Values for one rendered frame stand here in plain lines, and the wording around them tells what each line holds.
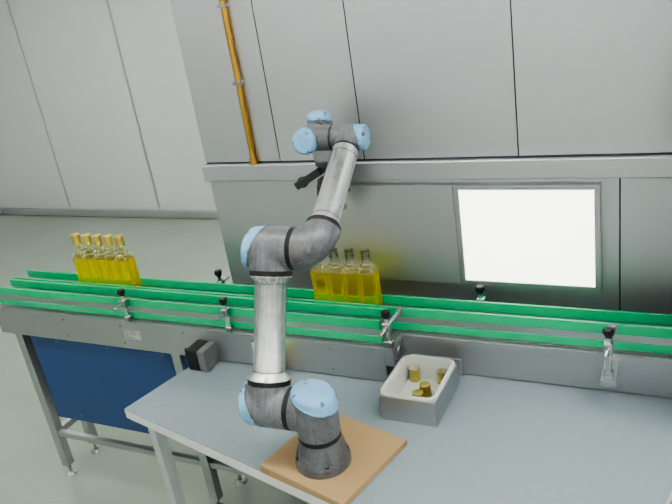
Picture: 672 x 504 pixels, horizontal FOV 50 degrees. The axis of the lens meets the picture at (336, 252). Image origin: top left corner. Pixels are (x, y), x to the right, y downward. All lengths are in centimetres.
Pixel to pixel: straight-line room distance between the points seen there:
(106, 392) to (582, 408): 191
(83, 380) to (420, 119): 181
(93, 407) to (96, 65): 429
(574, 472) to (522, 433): 20
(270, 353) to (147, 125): 506
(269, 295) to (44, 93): 588
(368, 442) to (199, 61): 139
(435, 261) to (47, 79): 565
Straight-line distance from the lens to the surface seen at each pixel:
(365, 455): 201
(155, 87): 663
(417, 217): 232
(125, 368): 300
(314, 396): 186
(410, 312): 228
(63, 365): 326
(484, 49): 215
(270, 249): 185
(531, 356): 222
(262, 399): 191
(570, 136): 215
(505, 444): 204
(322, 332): 234
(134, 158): 702
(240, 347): 253
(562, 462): 198
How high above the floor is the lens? 201
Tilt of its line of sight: 22 degrees down
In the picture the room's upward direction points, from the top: 9 degrees counter-clockwise
